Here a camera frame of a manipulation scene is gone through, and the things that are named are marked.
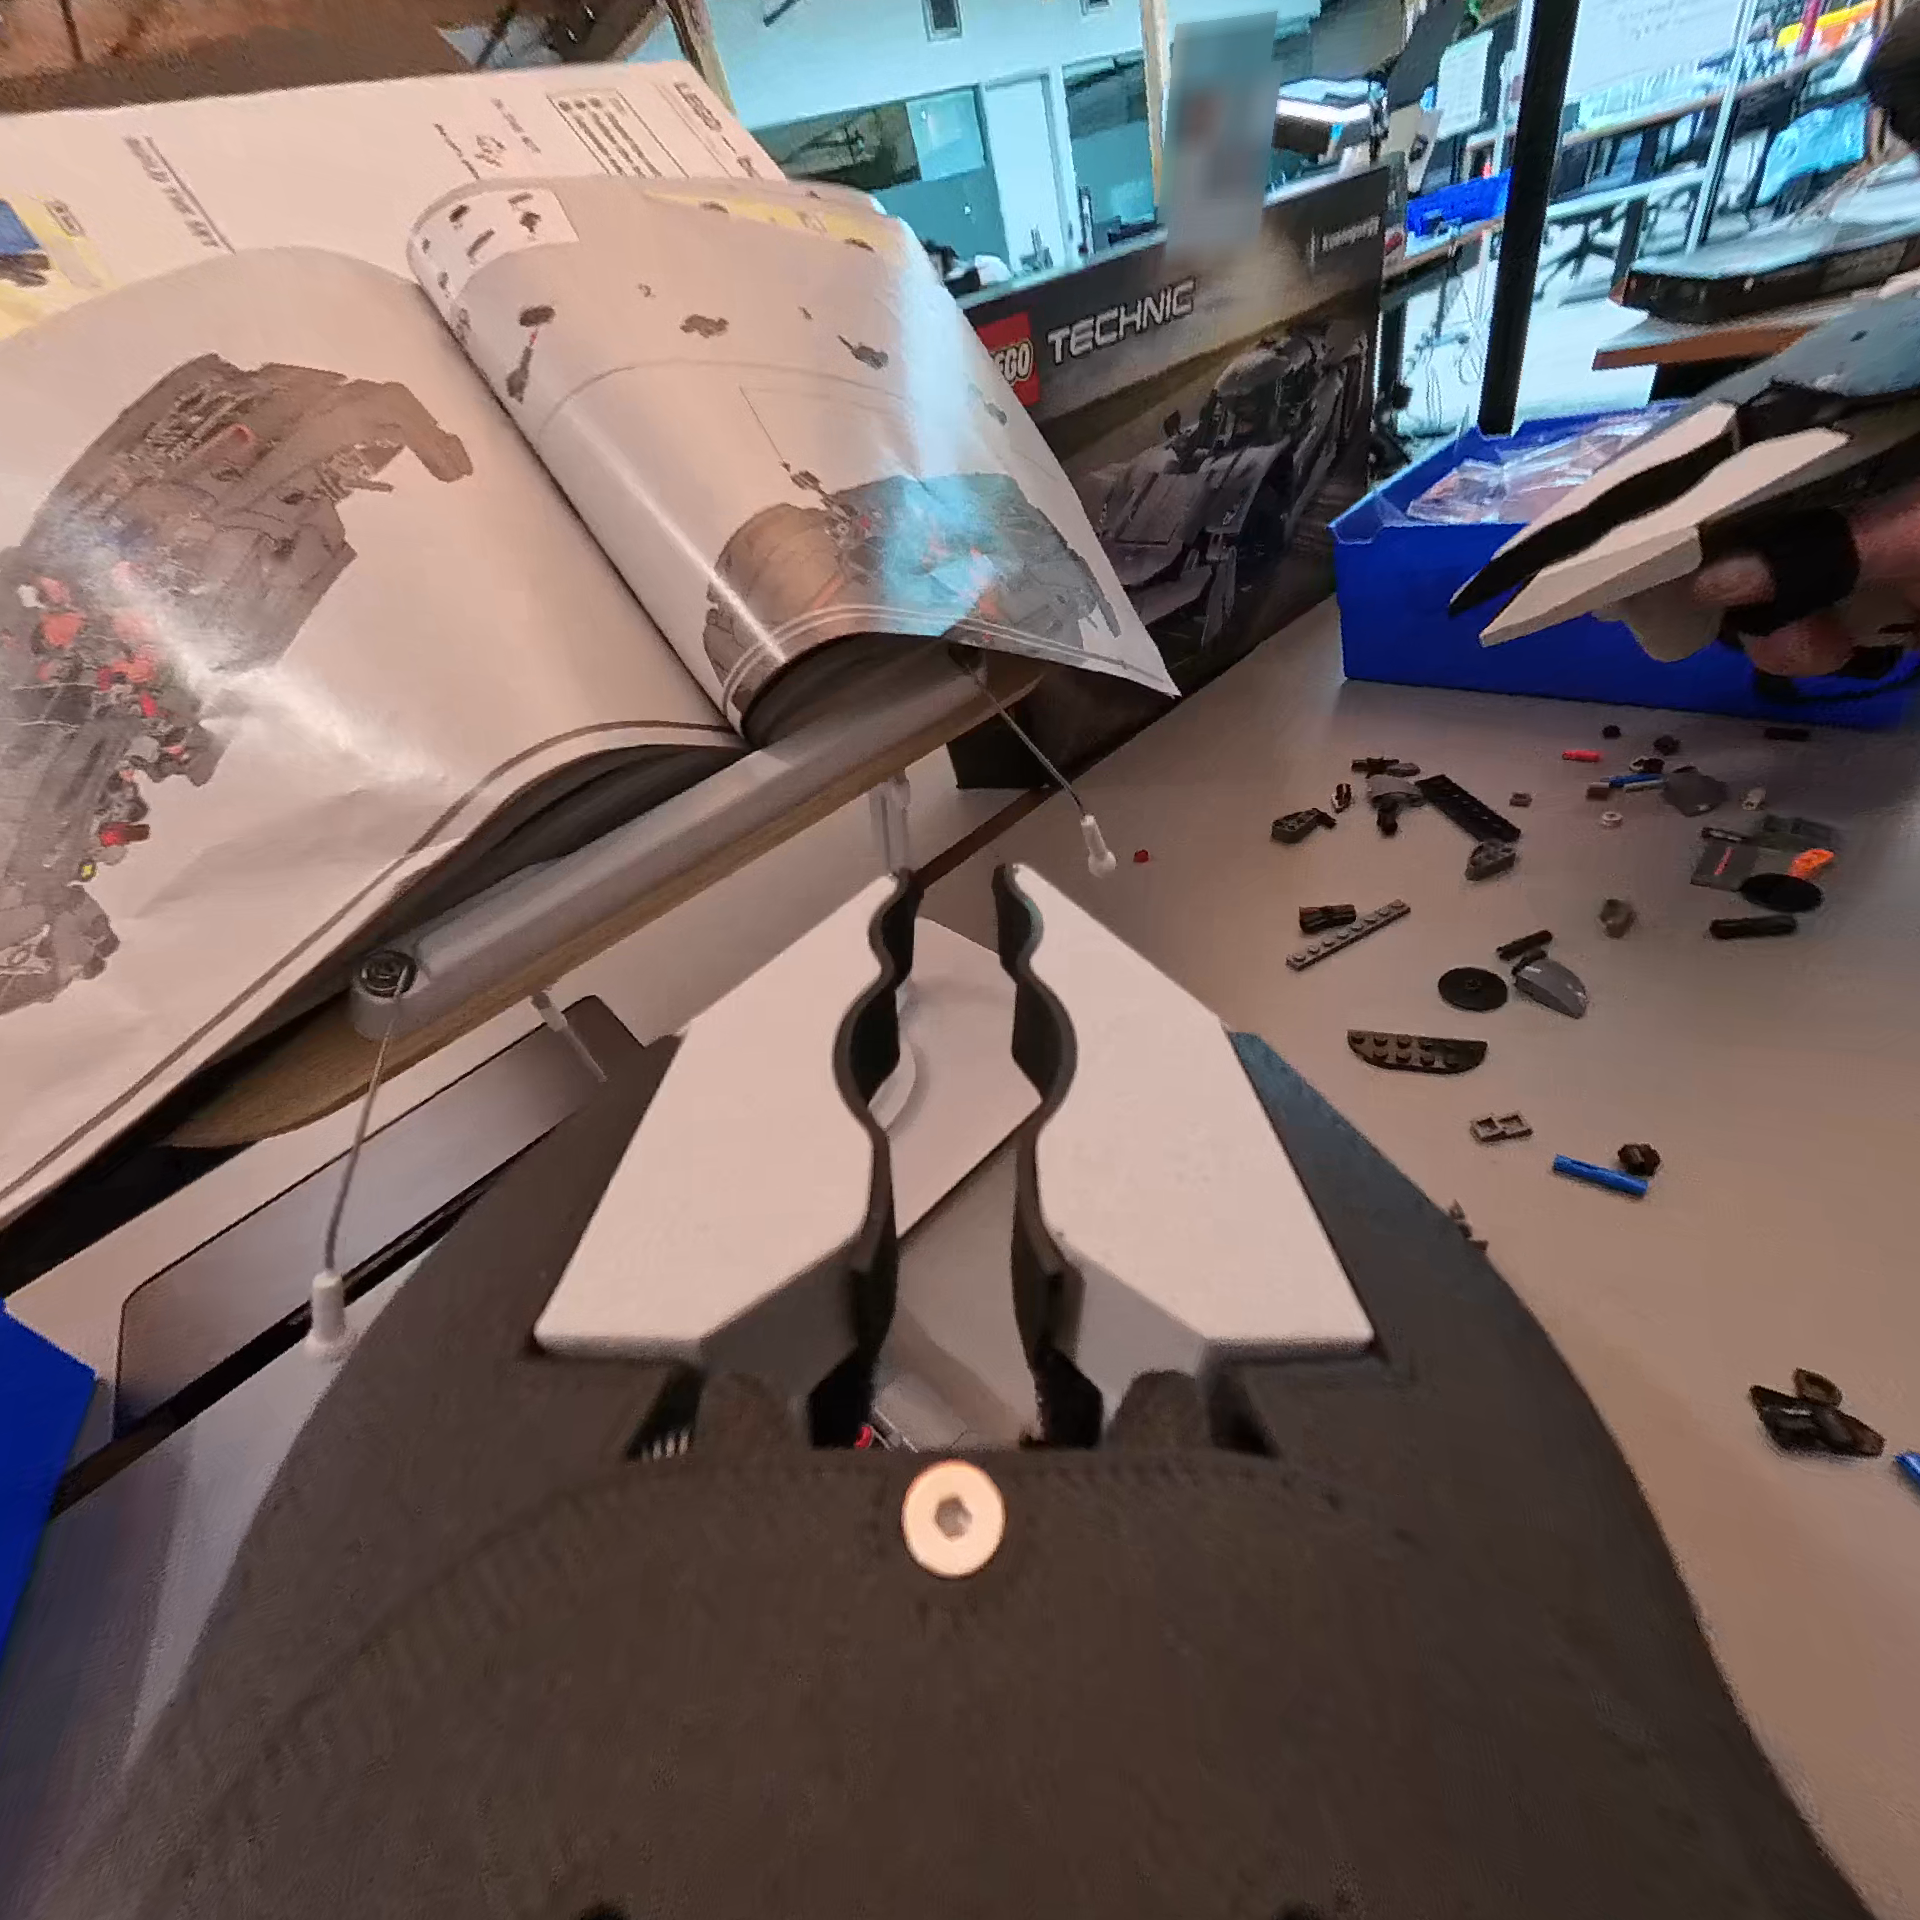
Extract lego set box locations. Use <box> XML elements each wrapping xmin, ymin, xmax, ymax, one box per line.
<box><xmin>948</xmin><ymin>158</ymin><xmax>1389</xmax><ymax>789</ymax></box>

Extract person's right hand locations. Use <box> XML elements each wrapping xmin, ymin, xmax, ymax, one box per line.
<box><xmin>1703</xmin><ymin>495</ymin><xmax>1920</xmax><ymax>683</ymax></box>

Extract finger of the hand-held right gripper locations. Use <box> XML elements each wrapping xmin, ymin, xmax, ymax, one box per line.
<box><xmin>1447</xmin><ymin>405</ymin><xmax>1742</xmax><ymax>615</ymax></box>
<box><xmin>1482</xmin><ymin>427</ymin><xmax>1854</xmax><ymax>649</ymax></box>

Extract grey lego panel orange stripe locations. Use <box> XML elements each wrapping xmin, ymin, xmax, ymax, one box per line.
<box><xmin>1688</xmin><ymin>816</ymin><xmax>1839</xmax><ymax>894</ymax></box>

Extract scatter of dark lego pieces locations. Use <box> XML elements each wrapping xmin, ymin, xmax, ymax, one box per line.
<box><xmin>1559</xmin><ymin>720</ymin><xmax>1839</xmax><ymax>946</ymax></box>

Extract white cord with end cap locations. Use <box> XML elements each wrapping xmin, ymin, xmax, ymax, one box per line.
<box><xmin>306</xmin><ymin>997</ymin><xmax>407</xmax><ymax>1360</ymax></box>
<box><xmin>976</xmin><ymin>659</ymin><xmax>1120</xmax><ymax>879</ymax></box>

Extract black long studded lego plate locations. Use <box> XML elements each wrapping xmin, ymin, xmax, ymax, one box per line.
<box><xmin>1418</xmin><ymin>771</ymin><xmax>1524</xmax><ymax>845</ymax></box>

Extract lego instruction book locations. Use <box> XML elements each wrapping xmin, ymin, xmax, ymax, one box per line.
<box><xmin>0</xmin><ymin>176</ymin><xmax>1182</xmax><ymax>1224</ymax></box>

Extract wooden background table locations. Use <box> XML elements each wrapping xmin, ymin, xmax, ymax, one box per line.
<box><xmin>1590</xmin><ymin>224</ymin><xmax>1920</xmax><ymax>368</ymax></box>

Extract dark grey long lego plate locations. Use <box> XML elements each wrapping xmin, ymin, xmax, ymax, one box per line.
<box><xmin>1286</xmin><ymin>899</ymin><xmax>1412</xmax><ymax>971</ymax></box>

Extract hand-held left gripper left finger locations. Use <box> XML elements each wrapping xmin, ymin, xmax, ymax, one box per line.
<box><xmin>533</xmin><ymin>871</ymin><xmax>922</xmax><ymax>1445</ymax></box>

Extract black lego connector with blue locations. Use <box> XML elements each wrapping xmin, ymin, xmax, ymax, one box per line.
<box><xmin>1747</xmin><ymin>1367</ymin><xmax>1887</xmax><ymax>1461</ymax></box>

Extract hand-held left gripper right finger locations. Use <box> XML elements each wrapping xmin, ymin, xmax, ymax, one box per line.
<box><xmin>992</xmin><ymin>861</ymin><xmax>1373</xmax><ymax>1445</ymax></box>

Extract clear plastic parts bags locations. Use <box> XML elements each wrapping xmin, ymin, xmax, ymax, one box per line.
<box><xmin>1410</xmin><ymin>410</ymin><xmax>1696</xmax><ymax>527</ymax></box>

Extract black vertical post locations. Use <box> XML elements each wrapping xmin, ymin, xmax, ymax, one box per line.
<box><xmin>1477</xmin><ymin>0</ymin><xmax>1584</xmax><ymax>437</ymax></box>

